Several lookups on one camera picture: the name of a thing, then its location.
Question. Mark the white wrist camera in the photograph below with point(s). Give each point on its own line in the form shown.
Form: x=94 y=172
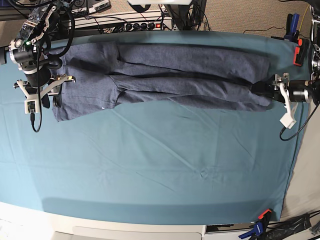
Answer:
x=31 y=106
x=287 y=120

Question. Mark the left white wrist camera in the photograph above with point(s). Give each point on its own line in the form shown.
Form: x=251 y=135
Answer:
x=287 y=120

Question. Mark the white power strip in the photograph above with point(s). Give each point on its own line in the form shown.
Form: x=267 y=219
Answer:
x=158 y=25

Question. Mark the white overhead camera mount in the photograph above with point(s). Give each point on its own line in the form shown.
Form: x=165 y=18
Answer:
x=159 y=2

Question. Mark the orange black clamp top right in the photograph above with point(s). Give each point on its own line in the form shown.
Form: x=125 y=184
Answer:
x=301 y=51

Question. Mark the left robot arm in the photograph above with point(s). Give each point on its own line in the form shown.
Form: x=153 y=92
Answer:
x=291 y=92

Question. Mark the black clamp left edge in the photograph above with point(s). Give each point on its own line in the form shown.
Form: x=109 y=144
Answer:
x=3 y=54

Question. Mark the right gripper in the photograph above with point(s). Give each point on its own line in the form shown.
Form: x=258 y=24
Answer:
x=42 y=84

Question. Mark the teal table cloth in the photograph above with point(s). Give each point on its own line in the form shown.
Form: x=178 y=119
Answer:
x=146 y=163

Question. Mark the blue-grey heathered T-shirt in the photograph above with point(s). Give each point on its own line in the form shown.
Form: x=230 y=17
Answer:
x=109 y=74

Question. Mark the orange blue clamp bottom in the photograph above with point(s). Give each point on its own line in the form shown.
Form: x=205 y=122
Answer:
x=259 y=228

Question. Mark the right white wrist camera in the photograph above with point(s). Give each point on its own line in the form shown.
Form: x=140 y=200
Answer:
x=31 y=106

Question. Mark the black plastic bag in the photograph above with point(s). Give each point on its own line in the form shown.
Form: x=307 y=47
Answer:
x=288 y=228

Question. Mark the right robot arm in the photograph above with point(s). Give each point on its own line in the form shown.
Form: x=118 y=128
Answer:
x=30 y=51

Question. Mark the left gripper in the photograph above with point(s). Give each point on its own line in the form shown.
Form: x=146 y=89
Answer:
x=280 y=83

